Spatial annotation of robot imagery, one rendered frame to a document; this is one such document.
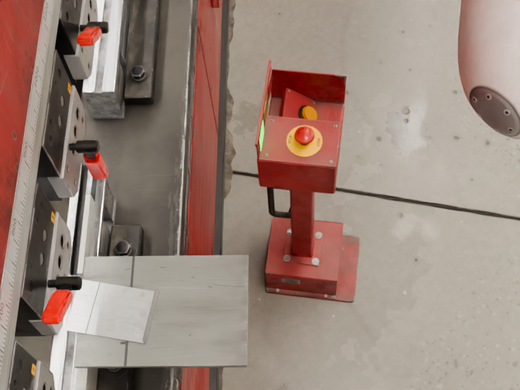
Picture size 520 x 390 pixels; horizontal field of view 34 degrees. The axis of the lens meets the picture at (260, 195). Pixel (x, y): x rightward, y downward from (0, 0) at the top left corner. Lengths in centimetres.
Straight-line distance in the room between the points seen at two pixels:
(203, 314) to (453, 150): 145
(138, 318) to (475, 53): 79
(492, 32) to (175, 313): 78
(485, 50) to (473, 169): 190
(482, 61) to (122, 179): 99
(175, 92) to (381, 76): 119
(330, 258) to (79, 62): 120
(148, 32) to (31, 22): 66
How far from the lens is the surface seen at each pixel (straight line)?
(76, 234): 143
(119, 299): 136
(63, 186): 120
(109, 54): 162
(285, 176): 173
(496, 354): 240
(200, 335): 132
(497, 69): 70
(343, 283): 240
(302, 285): 234
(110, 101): 160
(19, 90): 103
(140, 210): 155
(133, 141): 162
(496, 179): 260
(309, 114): 179
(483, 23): 72
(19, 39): 104
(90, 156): 122
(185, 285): 135
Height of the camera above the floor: 225
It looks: 63 degrees down
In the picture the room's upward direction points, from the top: 6 degrees counter-clockwise
